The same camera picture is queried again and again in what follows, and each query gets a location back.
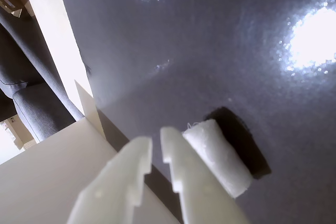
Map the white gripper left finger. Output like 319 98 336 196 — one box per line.
67 136 153 224

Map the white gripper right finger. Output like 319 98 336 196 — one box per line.
160 126 250 224

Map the black table mat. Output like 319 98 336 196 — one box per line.
54 0 336 224

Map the gray fabric chair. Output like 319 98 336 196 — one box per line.
0 0 85 143

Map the brown cardboard box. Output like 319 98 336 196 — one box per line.
0 0 31 19

